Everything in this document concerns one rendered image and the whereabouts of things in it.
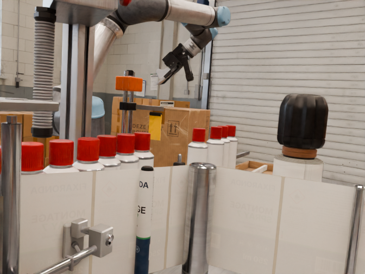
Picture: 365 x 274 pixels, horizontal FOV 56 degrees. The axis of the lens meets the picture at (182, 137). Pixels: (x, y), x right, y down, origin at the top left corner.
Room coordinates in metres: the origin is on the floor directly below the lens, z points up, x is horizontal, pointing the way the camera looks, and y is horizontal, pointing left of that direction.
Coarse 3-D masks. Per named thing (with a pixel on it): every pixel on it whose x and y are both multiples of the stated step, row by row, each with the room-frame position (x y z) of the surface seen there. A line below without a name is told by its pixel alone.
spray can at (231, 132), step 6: (228, 126) 1.07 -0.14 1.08; (234, 126) 1.07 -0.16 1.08; (228, 132) 1.07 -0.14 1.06; (234, 132) 1.07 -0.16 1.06; (228, 138) 1.07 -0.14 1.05; (234, 138) 1.07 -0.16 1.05; (234, 144) 1.06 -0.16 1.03; (234, 150) 1.07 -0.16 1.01; (234, 156) 1.07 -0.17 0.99; (234, 162) 1.07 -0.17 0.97; (234, 168) 1.07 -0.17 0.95
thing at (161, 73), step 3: (159, 69) 1.59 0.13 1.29; (165, 69) 1.59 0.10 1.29; (168, 69) 1.59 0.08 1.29; (156, 72) 1.58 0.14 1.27; (159, 72) 1.58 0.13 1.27; (162, 72) 1.58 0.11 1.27; (165, 72) 1.58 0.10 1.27; (159, 75) 1.58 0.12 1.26; (162, 75) 1.58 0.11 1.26; (159, 78) 1.58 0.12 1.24; (162, 78) 1.57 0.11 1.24; (165, 78) 1.57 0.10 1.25; (159, 81) 1.58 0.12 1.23; (162, 81) 1.58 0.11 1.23; (156, 84) 1.59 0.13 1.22; (159, 84) 1.59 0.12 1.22
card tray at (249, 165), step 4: (248, 160) 1.74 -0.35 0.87; (240, 164) 1.62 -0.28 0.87; (244, 164) 1.68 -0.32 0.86; (248, 164) 1.74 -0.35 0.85; (252, 164) 1.73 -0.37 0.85; (256, 164) 1.72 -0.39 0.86; (260, 164) 1.72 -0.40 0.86; (264, 164) 1.71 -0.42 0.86; (268, 164) 1.70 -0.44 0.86; (272, 164) 1.69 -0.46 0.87; (236, 168) 1.57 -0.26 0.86; (240, 168) 1.62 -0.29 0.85; (244, 168) 1.68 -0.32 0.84; (248, 168) 1.72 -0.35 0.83; (252, 168) 1.73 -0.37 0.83; (256, 168) 1.72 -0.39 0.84; (268, 168) 1.70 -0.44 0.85; (272, 168) 1.69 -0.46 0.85; (264, 172) 1.64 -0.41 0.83; (268, 172) 1.64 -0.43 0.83; (272, 172) 1.65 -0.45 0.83
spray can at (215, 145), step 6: (216, 126) 0.99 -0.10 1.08; (210, 132) 0.98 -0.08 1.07; (216, 132) 0.96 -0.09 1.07; (210, 138) 0.98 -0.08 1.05; (216, 138) 0.96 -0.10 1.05; (210, 144) 0.96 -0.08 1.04; (216, 144) 0.95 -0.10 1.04; (222, 144) 0.96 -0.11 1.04; (210, 150) 0.96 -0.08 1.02; (216, 150) 0.95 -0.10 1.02; (222, 150) 0.96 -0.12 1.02; (210, 156) 0.96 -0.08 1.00; (216, 156) 0.95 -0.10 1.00; (222, 156) 0.97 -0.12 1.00; (210, 162) 0.96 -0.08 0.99; (216, 162) 0.95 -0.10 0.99; (222, 162) 0.97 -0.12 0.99
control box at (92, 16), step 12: (48, 0) 0.57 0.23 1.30; (60, 0) 0.53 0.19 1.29; (72, 0) 0.53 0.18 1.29; (84, 0) 0.54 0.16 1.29; (96, 0) 0.55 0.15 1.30; (108, 0) 0.56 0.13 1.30; (60, 12) 0.59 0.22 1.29; (72, 12) 0.59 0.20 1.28; (84, 12) 0.58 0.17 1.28; (96, 12) 0.57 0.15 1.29; (108, 12) 0.57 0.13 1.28; (72, 24) 0.69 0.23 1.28; (84, 24) 0.68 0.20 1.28
